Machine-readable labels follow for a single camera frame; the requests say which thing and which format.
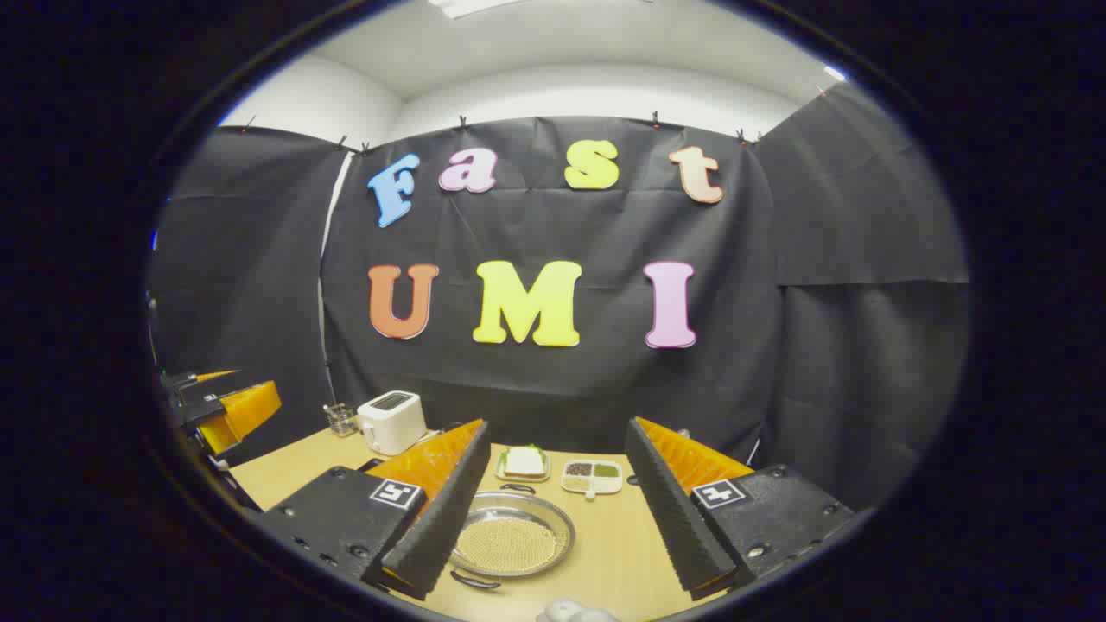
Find steel pot with black handles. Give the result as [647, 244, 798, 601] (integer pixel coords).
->
[448, 484, 577, 591]

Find large ceiling light panel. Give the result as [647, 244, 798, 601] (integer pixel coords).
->
[428, 0, 524, 20]

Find row of black cloth clips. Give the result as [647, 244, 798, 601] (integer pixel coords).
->
[240, 85, 830, 156]

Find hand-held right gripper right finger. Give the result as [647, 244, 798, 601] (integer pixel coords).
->
[624, 416, 856, 601]

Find white divided dish with beans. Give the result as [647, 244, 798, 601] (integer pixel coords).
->
[560, 460, 624, 502]

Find white rectangular plate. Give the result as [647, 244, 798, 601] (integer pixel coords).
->
[494, 447, 551, 483]

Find heap of soybeans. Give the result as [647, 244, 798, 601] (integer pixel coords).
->
[455, 517, 558, 574]

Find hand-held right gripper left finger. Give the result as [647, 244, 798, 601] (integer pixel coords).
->
[259, 419, 492, 601]

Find white toaster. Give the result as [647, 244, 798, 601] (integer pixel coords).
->
[357, 390, 428, 457]

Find white bread sandwich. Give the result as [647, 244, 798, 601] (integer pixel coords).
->
[504, 445, 547, 477]

